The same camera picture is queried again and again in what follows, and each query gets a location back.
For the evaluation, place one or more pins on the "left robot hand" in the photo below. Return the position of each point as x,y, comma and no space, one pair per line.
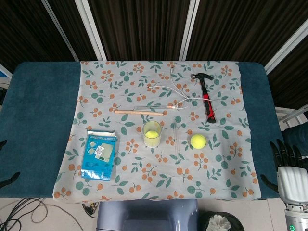
9,179

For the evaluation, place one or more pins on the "white screen frame post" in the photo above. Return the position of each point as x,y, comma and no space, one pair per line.
190,29
286,45
91,29
60,29

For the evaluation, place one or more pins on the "teal table cover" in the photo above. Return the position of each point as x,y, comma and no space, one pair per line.
36,108

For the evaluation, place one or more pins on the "yellow tennis ball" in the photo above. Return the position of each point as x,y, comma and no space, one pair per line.
198,141
151,134

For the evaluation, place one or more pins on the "clear glass rod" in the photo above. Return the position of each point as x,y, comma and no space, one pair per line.
176,137

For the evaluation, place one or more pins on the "wooden stick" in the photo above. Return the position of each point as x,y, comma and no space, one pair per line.
139,112

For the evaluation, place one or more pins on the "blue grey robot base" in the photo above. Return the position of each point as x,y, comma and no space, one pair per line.
146,216

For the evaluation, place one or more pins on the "clear plastic cup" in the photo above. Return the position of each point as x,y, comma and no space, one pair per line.
151,144

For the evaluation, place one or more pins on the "black trash bin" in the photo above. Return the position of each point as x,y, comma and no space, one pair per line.
237,221

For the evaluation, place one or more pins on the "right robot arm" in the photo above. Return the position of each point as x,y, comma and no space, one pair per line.
297,216

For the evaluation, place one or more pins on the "red black claw hammer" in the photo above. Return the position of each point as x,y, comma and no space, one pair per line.
209,108

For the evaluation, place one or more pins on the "crumpled white paper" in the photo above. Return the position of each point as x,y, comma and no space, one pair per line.
220,222

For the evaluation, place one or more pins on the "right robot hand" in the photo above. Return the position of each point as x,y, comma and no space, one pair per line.
292,180

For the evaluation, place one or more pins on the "glass test tube with cork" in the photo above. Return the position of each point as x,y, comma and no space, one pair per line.
171,107

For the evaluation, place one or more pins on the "white metal rack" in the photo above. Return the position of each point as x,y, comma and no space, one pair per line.
291,115

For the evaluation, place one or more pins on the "blue kitchen scale box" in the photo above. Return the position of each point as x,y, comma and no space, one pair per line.
98,156

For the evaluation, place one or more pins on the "floral print tablecloth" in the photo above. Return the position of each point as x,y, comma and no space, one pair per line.
144,168

